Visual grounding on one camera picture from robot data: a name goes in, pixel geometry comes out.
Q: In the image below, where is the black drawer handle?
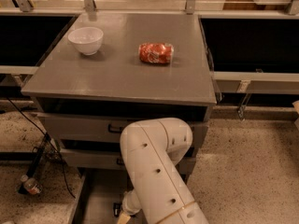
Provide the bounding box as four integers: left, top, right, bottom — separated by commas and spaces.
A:
107, 124, 123, 133
116, 158, 124, 166

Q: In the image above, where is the black cable on floor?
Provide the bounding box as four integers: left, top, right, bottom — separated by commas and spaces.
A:
0, 91, 77, 200

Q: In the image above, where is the plastic bottle on floor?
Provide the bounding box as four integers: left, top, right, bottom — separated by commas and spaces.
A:
21, 175, 42, 195

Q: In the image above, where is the grey drawer cabinet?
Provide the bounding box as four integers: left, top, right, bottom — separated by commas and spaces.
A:
21, 13, 216, 178

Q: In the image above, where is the grey middle drawer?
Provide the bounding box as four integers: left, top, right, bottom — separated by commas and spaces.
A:
59, 148, 197, 175

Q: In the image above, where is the white ceramic bowl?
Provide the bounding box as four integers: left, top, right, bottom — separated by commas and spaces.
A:
67, 27, 104, 55

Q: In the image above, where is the grey top drawer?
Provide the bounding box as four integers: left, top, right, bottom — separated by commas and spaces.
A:
36, 111, 209, 148

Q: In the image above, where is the black stand on floor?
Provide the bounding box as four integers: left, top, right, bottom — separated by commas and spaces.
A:
18, 133, 50, 194

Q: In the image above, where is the crushed red soda can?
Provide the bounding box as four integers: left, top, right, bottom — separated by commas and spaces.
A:
138, 43, 174, 64

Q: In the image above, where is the black top drawer handle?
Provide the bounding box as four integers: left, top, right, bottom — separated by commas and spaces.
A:
107, 124, 123, 133

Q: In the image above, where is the grey open bottom drawer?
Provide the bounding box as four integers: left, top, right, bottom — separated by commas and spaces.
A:
67, 168, 190, 224

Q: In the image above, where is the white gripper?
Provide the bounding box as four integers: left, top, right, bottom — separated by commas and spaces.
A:
117, 190, 141, 224

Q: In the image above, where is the black middle drawer handle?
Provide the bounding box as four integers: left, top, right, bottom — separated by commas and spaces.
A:
116, 158, 124, 166

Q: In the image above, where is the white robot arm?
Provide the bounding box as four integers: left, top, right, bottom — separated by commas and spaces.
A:
118, 118, 208, 224

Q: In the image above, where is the black rxbar chocolate bar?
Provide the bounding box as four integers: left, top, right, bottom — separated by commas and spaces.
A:
113, 203, 121, 217

